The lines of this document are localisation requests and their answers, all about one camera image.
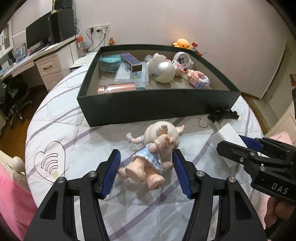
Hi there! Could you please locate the white rectangular charger block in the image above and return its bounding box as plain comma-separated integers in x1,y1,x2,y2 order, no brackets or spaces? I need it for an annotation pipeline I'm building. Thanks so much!
211,122,247,168

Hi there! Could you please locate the pink baby doll figure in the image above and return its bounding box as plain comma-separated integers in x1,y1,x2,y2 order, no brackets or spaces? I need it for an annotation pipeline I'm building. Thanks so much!
117,121,185,190

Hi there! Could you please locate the dark green storage box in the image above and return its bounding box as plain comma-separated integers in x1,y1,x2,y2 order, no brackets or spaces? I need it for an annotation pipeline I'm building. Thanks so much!
77,44,241,127

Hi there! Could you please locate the person's right hand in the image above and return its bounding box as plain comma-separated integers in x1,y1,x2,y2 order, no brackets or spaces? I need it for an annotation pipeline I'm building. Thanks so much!
264,197,295,228

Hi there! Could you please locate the pink blanket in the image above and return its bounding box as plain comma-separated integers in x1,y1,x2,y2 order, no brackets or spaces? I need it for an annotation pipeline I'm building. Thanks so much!
1,166,37,240

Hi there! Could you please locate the white striped quilt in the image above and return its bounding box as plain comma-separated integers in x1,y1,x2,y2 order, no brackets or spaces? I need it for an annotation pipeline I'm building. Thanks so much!
25,66,266,240

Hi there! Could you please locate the small pink block figure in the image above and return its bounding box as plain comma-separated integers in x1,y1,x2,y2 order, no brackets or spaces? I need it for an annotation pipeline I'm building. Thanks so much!
168,60,186,77

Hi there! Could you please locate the small red white toy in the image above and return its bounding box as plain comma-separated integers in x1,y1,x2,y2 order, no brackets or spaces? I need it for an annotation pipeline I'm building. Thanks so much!
190,42,207,57

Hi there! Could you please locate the silver white ball toy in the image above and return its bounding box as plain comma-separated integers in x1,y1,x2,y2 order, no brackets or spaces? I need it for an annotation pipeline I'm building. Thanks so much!
147,53,176,84

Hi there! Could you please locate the orange octopus plush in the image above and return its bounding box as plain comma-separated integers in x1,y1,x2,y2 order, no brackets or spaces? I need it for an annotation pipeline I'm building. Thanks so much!
172,38,190,49

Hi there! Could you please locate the black office chair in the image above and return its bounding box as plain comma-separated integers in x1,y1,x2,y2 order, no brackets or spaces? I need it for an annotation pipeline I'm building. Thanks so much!
1,75,33,129

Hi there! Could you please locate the blue rectangular carton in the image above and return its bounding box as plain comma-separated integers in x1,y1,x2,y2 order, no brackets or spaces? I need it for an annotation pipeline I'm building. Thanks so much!
120,52,142,73

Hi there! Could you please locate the rose gold metal bottle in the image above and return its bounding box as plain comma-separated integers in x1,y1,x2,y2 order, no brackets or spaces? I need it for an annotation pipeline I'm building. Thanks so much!
97,83,137,94

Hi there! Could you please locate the clear plastic case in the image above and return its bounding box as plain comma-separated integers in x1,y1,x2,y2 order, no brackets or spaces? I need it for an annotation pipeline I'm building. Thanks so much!
114,62,149,88

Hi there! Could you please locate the white computer desk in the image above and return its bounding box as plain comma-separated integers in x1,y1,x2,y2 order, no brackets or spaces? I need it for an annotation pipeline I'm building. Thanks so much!
1,37,79,91

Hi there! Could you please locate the white low side cabinet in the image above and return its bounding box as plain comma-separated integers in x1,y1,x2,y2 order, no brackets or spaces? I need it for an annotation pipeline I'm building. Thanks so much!
70,52,96,72

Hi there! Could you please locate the teal lidded container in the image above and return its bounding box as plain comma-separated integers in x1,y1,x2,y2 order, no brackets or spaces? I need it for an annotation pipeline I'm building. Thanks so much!
99,54,122,73

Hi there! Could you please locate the orange capped bottle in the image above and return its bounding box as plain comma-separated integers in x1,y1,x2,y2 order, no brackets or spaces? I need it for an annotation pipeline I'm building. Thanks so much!
76,35,86,57

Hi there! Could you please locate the red gold figurine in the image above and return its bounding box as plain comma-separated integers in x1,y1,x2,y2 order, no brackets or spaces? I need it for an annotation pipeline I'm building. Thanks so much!
108,37,115,46

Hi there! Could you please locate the white glass-door cabinet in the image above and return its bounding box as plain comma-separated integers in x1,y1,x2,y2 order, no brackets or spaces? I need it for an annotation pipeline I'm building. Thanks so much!
1,20,14,57

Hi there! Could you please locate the black computer monitor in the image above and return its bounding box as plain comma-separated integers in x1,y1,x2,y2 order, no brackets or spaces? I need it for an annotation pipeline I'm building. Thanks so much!
26,12,51,54

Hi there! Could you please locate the black computer tower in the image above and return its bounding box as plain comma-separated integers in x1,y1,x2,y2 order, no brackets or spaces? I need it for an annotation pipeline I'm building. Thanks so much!
49,9,76,44

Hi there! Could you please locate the cream bed post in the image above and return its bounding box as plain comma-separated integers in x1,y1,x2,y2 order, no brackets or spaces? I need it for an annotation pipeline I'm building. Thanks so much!
0,151,25,174

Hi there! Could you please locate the black power cable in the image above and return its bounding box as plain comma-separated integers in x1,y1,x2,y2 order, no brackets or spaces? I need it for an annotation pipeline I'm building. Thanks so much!
85,27,107,53

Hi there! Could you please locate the white wall power outlet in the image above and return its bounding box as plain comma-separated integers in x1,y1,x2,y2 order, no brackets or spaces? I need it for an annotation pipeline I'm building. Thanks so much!
89,24,110,37

